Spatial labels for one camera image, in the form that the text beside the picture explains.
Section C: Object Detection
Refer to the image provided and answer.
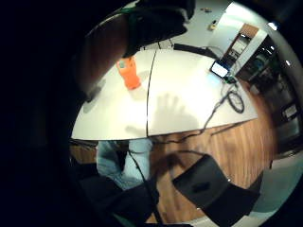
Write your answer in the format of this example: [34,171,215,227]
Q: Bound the long black cable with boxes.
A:
[151,79,236,145]

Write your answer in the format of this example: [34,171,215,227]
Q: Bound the the person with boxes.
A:
[70,138,162,226]

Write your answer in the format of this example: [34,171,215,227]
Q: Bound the thin black hanging cable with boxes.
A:
[127,150,164,225]

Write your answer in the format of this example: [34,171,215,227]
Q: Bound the orange plastic bottle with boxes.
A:
[116,56,142,91]

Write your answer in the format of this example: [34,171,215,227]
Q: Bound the long black bar device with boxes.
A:
[172,43,220,60]

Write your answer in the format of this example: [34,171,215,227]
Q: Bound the dark shelf unit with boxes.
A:
[238,35,302,152]

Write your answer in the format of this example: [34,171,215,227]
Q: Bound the white and wood cabinet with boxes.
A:
[221,22,269,78]

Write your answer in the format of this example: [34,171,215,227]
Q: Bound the black chair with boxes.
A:
[171,153,261,227]

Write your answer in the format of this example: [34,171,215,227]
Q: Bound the coiled black cable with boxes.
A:
[226,90,246,114]

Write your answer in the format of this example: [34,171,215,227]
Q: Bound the tablet with lit screen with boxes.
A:
[209,61,230,79]

